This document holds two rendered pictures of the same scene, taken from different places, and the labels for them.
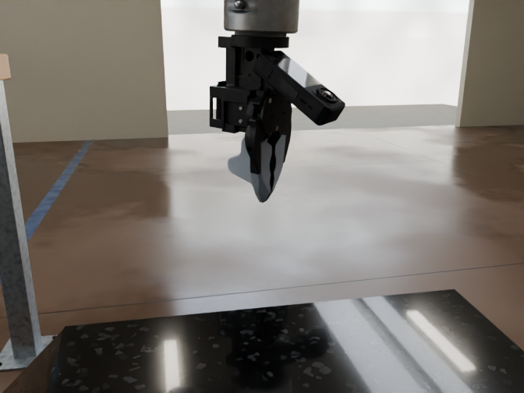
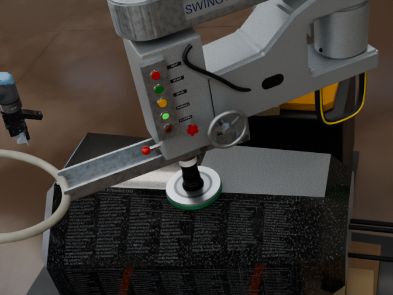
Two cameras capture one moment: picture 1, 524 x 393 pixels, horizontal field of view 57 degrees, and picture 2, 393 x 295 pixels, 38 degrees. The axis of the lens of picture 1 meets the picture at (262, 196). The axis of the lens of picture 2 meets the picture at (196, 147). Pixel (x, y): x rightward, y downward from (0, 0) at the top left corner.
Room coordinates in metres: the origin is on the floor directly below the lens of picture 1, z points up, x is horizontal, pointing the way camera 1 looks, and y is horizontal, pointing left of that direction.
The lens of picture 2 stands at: (-1.20, 1.35, 2.39)
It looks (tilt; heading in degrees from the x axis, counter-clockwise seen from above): 39 degrees down; 304
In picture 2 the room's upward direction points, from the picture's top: 12 degrees counter-clockwise
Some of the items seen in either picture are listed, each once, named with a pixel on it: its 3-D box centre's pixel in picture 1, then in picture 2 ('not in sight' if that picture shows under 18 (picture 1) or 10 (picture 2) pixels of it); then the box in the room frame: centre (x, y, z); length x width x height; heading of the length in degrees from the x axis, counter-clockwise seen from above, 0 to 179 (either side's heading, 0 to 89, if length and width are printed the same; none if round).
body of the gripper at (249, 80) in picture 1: (253, 85); (14, 120); (0.62, 0.01, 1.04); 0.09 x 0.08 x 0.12; 58
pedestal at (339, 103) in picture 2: not in sight; (294, 136); (-0.30, -0.97, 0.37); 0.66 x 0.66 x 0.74; 9
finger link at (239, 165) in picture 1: (246, 169); (23, 140); (0.62, 0.02, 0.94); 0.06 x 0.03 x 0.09; 58
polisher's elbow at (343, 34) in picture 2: not in sight; (340, 22); (-0.70, -0.46, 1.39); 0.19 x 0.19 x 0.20
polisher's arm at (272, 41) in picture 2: not in sight; (277, 58); (-0.53, -0.25, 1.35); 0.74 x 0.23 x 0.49; 49
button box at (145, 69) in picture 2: not in sight; (160, 100); (-0.31, 0.16, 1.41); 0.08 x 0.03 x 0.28; 49
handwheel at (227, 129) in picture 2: not in sight; (223, 124); (-0.44, 0.03, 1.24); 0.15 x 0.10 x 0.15; 49
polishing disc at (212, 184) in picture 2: not in sight; (193, 185); (-0.27, 0.04, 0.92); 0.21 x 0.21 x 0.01
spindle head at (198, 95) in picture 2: not in sight; (193, 82); (-0.32, -0.02, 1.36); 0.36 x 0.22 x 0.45; 49
